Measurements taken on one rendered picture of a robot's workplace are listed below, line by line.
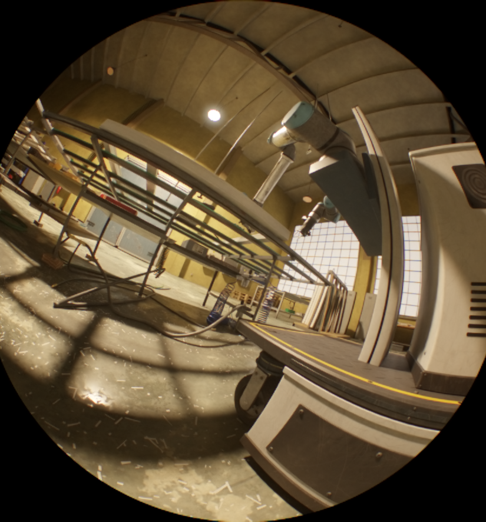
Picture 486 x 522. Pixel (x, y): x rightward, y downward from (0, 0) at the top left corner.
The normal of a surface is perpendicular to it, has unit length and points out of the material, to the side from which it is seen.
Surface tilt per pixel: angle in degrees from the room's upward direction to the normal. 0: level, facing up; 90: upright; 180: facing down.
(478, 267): 90
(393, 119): 180
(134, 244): 90
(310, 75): 180
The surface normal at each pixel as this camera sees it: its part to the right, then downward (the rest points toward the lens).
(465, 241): -0.80, -0.40
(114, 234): 0.56, 0.04
